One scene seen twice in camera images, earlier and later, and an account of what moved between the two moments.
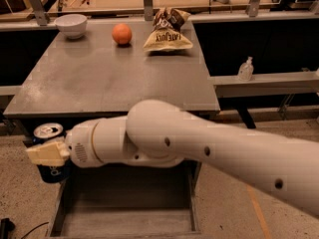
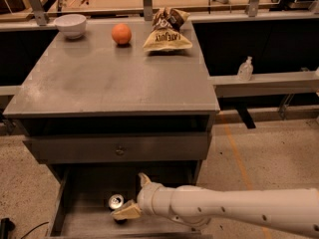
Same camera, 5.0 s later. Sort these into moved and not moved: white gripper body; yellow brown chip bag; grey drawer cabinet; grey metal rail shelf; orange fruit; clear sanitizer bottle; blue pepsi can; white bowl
Moved: blue pepsi can; white gripper body
Not moved: clear sanitizer bottle; grey drawer cabinet; yellow brown chip bag; grey metal rail shelf; orange fruit; white bowl
